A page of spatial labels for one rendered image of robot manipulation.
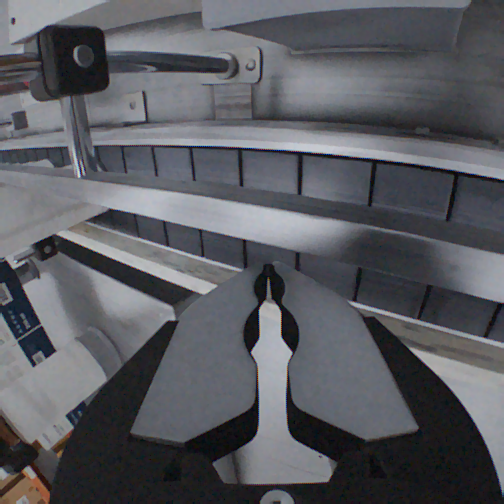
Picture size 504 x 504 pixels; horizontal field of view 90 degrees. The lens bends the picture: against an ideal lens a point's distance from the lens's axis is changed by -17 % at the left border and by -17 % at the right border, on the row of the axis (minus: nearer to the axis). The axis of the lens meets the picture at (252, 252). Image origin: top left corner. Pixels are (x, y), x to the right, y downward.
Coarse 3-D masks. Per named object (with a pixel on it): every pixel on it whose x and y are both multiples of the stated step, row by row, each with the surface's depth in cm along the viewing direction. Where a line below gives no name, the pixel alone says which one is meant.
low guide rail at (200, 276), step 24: (72, 240) 27; (96, 240) 24; (120, 240) 24; (144, 264) 21; (168, 264) 20; (192, 264) 20; (192, 288) 19; (264, 312) 17; (408, 336) 13; (432, 336) 13; (456, 336) 13; (432, 360) 12; (456, 360) 12; (480, 360) 11; (480, 384) 11
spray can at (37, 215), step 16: (96, 160) 25; (0, 192) 18; (16, 192) 19; (32, 192) 20; (0, 208) 18; (16, 208) 19; (32, 208) 20; (48, 208) 21; (64, 208) 22; (80, 208) 23; (96, 208) 25; (0, 224) 18; (16, 224) 19; (32, 224) 20; (48, 224) 21; (64, 224) 23; (0, 240) 18; (16, 240) 19; (32, 240) 21; (0, 256) 19
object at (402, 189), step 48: (288, 192) 17; (336, 192) 15; (384, 192) 14; (432, 192) 13; (480, 192) 11; (192, 240) 23; (240, 240) 20; (336, 288) 18; (384, 288) 16; (432, 288) 14; (480, 336) 14
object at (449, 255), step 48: (48, 192) 15; (96, 192) 12; (144, 192) 10; (192, 192) 9; (240, 192) 9; (288, 240) 8; (336, 240) 7; (384, 240) 7; (432, 240) 6; (480, 240) 6; (480, 288) 6
